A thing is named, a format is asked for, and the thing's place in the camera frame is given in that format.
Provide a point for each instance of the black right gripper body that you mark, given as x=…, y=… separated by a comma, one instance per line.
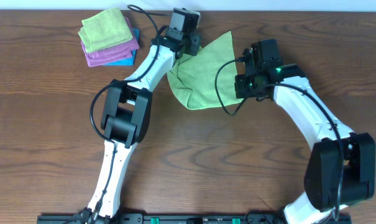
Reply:
x=242, y=86

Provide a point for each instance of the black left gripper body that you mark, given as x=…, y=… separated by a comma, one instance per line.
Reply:
x=194, y=41

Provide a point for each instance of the light green cloth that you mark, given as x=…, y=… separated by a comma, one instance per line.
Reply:
x=206, y=80

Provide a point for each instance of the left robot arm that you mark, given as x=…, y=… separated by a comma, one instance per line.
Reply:
x=127, y=107

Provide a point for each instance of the folded blue cloth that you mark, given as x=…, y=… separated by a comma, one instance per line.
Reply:
x=124, y=54

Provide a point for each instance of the folded green cloth on stack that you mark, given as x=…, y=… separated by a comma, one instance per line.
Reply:
x=106, y=29

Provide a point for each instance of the folded pink cloth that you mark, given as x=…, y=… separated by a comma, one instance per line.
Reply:
x=103, y=56

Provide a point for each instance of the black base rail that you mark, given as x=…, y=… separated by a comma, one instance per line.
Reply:
x=138, y=218

